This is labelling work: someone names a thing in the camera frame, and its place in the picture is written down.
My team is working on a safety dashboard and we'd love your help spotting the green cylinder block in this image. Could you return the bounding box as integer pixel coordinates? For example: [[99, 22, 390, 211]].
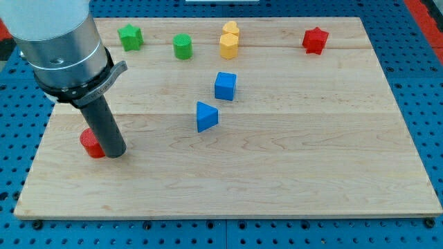
[[172, 33, 193, 59]]

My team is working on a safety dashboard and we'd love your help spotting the red star block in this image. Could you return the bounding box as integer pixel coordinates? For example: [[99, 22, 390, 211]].
[[302, 27, 329, 55]]

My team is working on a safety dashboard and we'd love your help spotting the wooden board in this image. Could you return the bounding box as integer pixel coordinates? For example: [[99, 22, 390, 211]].
[[15, 17, 442, 220]]

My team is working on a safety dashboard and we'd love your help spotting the red cylinder block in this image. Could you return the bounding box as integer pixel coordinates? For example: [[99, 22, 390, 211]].
[[80, 128, 105, 158]]

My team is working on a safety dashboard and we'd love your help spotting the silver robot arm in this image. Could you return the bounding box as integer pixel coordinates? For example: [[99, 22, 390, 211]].
[[1, 0, 127, 158]]

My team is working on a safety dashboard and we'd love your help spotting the yellow hexagon block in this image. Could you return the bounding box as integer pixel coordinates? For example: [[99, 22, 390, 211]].
[[219, 33, 239, 59]]

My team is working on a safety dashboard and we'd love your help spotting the blue triangle block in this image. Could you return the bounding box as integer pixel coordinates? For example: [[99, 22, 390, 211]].
[[196, 102, 219, 133]]

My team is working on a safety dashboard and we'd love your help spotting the yellow heart block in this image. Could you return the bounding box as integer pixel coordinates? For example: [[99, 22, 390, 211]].
[[222, 21, 239, 37]]

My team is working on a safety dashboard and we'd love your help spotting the green star block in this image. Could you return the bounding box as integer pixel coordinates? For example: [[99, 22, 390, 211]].
[[118, 24, 143, 51]]

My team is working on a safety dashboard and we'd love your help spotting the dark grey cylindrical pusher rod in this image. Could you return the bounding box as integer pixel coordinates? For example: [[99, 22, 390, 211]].
[[80, 95, 127, 158]]

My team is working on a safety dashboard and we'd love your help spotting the black flange clamp ring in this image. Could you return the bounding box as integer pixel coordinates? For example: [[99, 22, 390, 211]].
[[34, 47, 127, 108]]

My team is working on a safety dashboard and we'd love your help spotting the blue cube block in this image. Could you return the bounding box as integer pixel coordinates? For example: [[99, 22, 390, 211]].
[[215, 72, 237, 101]]

